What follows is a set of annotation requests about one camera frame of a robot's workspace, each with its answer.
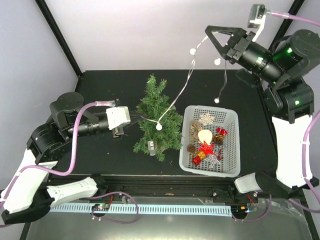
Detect white bulb string lights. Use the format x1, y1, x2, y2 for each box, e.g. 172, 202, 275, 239
139, 34, 229, 157

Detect small green christmas tree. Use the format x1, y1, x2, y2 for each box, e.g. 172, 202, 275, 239
133, 74, 183, 162

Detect white perforated plastic basket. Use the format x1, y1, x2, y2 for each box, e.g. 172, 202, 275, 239
179, 105, 241, 178

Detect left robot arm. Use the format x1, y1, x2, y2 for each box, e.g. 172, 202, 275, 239
0, 92, 142, 227

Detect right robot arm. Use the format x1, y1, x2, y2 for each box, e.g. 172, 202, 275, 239
205, 25, 320, 202

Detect burlap bow ornament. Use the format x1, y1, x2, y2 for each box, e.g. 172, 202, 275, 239
190, 120, 203, 131

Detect brown pinecone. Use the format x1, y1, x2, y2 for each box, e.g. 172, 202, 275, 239
187, 144, 197, 154

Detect white wooden snowflake ornament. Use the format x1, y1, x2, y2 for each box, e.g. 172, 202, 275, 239
198, 112, 215, 126

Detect cream wooden heart ornament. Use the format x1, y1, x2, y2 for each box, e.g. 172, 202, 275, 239
197, 129, 213, 144

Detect red gift box ornament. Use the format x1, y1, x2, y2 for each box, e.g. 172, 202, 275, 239
191, 156, 202, 166

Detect gold gift box ornament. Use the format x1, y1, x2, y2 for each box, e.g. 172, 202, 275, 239
196, 151, 206, 160

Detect left circuit board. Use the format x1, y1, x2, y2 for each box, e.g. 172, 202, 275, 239
91, 203, 110, 212

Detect circuit board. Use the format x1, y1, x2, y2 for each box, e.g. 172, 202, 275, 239
91, 203, 110, 212
230, 205, 257, 213

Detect red star ornament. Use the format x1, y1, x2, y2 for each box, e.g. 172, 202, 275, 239
198, 141, 215, 155

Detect pinecone with gold bow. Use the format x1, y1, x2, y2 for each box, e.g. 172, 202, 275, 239
212, 134, 225, 146

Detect silver star ornament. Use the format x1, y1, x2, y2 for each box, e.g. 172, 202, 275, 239
203, 154, 221, 169

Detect red berry sprig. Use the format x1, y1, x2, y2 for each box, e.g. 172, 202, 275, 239
216, 149, 224, 161

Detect right circuit board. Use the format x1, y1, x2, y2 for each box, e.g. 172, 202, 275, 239
230, 205, 257, 213

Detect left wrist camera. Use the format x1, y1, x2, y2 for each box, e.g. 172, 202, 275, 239
105, 106, 131, 130

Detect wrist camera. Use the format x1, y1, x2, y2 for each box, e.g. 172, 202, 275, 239
105, 106, 131, 130
247, 4, 266, 42

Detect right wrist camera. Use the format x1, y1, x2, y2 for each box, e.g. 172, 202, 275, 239
247, 4, 266, 42

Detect right black corner post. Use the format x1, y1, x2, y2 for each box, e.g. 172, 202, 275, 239
268, 0, 305, 51

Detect black corner post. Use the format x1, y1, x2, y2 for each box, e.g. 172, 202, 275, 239
268, 0, 305, 51
35, 0, 83, 78

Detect white slotted cable duct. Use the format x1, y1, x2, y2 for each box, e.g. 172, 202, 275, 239
50, 202, 232, 217

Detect black aluminium frame rail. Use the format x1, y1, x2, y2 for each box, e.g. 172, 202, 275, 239
49, 174, 288, 201

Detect left black corner post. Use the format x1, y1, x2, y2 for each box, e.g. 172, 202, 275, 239
35, 0, 83, 78

